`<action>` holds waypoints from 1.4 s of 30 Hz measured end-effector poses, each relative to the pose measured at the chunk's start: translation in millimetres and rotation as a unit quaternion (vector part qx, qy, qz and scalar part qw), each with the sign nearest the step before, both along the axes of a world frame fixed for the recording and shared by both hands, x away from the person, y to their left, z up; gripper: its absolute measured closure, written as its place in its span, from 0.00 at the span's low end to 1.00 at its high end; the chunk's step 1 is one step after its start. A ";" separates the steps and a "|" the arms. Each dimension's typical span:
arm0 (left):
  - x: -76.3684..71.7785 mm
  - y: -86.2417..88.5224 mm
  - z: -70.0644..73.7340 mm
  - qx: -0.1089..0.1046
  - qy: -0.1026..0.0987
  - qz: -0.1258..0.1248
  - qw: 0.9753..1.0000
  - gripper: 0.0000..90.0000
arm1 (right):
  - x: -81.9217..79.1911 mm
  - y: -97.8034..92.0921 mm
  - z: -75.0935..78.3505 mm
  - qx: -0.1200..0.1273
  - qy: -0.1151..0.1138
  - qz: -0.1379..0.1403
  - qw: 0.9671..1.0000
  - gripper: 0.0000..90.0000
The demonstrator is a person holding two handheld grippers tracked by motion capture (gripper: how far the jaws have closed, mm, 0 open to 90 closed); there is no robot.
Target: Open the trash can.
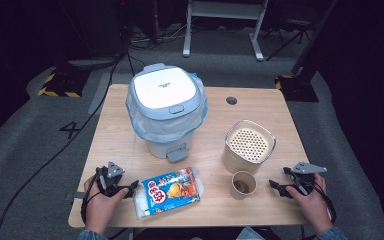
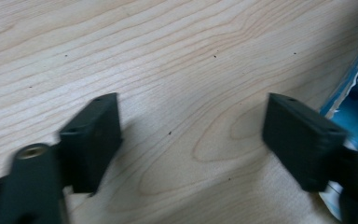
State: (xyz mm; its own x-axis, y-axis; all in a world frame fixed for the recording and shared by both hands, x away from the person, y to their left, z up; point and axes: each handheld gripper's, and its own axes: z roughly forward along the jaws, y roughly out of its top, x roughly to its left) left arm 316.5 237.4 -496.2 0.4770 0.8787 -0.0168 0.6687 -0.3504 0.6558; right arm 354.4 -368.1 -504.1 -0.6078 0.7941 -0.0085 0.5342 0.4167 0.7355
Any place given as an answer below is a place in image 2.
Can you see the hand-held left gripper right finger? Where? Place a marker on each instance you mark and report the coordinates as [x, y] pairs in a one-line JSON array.
[[304, 143]]

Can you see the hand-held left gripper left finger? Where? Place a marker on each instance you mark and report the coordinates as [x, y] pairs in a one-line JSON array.
[[90, 143]]

